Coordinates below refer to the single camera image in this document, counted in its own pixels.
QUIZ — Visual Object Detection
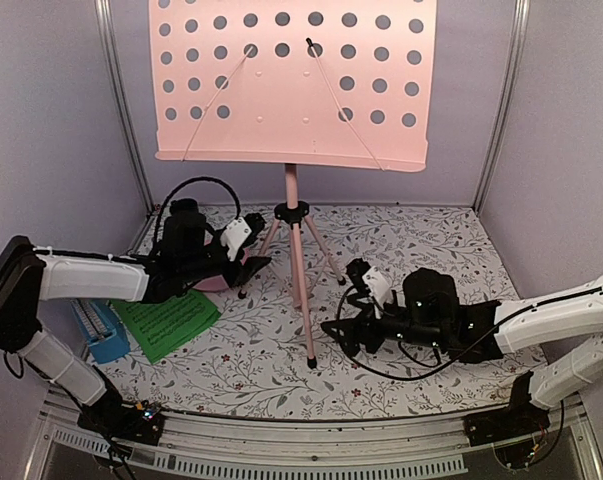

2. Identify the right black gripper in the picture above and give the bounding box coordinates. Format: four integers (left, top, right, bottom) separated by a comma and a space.
321, 292, 447, 356

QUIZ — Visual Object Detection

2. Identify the pink music stand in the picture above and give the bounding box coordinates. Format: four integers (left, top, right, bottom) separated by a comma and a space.
148, 0, 438, 370

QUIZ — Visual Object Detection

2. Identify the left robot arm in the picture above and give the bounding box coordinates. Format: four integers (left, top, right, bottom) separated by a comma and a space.
0, 199, 270, 434

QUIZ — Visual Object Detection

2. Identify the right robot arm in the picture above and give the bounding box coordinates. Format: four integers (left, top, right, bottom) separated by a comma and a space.
321, 259, 603, 436

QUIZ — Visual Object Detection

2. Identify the pink plate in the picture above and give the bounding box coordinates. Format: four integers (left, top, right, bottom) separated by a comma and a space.
193, 250, 249, 293

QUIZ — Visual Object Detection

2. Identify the floral table mat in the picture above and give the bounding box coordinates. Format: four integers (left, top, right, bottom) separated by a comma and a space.
83, 202, 550, 420

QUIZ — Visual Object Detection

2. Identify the green sheet music stack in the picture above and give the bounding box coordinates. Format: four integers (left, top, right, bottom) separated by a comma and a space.
111, 290, 221, 364

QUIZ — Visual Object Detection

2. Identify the blue melodica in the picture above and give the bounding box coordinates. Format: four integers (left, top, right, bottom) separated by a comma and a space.
70, 299, 130, 365

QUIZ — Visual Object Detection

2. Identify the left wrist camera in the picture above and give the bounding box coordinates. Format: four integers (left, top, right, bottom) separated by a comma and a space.
220, 213, 265, 261

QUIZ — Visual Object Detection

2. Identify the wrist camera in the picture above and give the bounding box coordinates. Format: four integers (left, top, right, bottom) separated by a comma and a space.
346, 258, 396, 319
220, 213, 265, 261

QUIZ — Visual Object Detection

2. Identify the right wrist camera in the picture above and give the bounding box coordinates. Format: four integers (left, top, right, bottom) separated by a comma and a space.
346, 258, 396, 319

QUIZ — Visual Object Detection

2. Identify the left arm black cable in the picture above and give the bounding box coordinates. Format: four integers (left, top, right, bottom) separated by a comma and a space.
153, 175, 242, 251

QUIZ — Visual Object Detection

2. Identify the front aluminium rail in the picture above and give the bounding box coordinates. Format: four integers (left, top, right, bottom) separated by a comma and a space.
24, 390, 603, 479

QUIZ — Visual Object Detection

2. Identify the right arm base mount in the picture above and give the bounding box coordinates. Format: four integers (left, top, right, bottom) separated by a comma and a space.
463, 371, 550, 470

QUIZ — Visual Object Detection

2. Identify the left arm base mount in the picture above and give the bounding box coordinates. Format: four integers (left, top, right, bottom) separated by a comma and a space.
77, 399, 165, 446

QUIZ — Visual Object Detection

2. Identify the left aluminium frame post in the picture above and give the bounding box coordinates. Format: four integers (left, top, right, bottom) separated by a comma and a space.
94, 0, 154, 216

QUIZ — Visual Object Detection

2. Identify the aluminium frame post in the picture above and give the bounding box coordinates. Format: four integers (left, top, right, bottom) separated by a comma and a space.
94, 0, 154, 216
472, 0, 531, 216

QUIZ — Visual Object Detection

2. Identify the right aluminium frame post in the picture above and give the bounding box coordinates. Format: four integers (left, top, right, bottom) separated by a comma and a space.
472, 0, 531, 216

